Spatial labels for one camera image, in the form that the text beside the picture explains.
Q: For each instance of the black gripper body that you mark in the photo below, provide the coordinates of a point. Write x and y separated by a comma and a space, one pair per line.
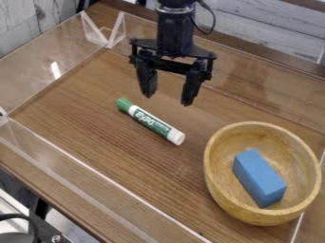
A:
172, 51

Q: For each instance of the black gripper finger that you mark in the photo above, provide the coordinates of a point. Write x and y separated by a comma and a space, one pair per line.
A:
148, 77
195, 79

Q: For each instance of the green Expo marker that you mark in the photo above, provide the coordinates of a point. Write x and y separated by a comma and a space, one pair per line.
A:
168, 131

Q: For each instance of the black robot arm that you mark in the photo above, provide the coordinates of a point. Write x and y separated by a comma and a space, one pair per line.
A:
179, 3

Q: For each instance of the brown wooden bowl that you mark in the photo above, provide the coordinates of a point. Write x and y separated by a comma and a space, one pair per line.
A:
290, 156

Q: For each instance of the blue foam block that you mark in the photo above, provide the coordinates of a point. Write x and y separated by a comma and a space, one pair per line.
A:
259, 177

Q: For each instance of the black metal table leg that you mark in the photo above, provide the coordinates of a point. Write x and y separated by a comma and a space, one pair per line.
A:
42, 209

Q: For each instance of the clear acrylic corner bracket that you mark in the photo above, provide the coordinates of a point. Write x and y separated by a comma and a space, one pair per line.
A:
105, 37

